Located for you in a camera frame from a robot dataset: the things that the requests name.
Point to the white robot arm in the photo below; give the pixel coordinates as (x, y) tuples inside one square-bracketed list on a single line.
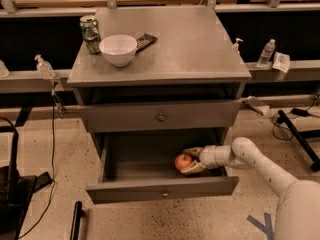
[(298, 207)]

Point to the red apple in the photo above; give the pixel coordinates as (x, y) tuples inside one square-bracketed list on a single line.
[(182, 161)]

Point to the blue tape cross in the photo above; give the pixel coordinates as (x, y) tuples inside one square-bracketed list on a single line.
[(266, 227)]

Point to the grey drawer cabinet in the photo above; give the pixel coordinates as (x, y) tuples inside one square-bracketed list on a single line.
[(193, 59)]

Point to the green soda can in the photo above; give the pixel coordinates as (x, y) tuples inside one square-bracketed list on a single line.
[(90, 32)]

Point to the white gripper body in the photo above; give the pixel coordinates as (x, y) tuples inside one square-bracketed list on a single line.
[(209, 156)]

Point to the clear water bottle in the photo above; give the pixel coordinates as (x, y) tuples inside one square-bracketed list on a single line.
[(266, 53)]

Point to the black bar on floor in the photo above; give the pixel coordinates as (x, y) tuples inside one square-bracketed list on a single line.
[(78, 214)]

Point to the white wipes packet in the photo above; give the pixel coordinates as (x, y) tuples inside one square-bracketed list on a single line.
[(281, 62)]

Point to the black chair leg right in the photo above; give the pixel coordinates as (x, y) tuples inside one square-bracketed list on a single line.
[(302, 137)]

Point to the black stand base left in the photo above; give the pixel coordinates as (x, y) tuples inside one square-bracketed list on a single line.
[(16, 191)]

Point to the small pump bottle right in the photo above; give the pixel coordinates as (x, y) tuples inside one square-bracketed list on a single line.
[(237, 43)]

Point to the grey open lower drawer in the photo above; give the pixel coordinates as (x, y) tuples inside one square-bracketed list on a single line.
[(139, 166)]

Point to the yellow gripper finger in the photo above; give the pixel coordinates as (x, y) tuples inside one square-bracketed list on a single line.
[(194, 152), (193, 168)]

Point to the white bowl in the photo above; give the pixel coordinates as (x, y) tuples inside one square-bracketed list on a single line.
[(119, 50)]

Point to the clear sanitizer pump bottle left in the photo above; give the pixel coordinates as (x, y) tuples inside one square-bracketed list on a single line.
[(44, 68)]

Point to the grey upper closed drawer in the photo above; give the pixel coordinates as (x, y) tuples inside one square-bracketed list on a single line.
[(159, 115)]

